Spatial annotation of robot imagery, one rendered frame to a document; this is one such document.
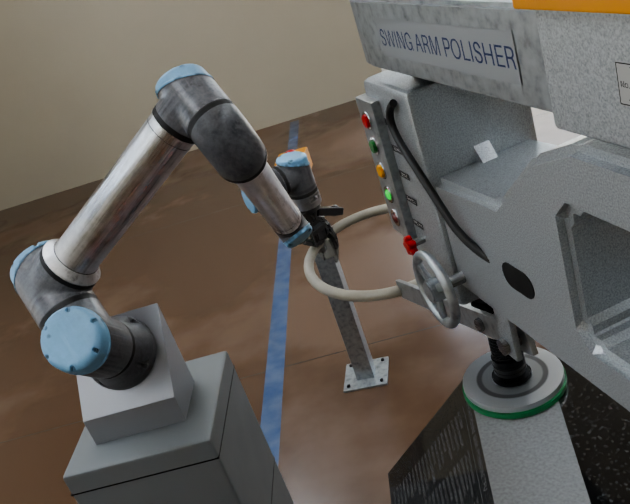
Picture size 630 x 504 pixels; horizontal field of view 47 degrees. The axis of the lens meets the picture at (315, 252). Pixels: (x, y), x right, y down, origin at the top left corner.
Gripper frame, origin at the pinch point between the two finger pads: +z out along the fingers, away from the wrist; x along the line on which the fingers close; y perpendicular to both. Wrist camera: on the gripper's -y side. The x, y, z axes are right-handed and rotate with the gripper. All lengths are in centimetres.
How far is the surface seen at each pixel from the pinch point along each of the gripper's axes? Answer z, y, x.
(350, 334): 72, -35, -44
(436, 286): -42, 51, 81
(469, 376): -4, 36, 71
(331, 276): 42, -37, -45
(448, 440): 6, 47, 70
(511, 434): -2, 46, 86
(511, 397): -5, 39, 83
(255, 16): 26, -368, -405
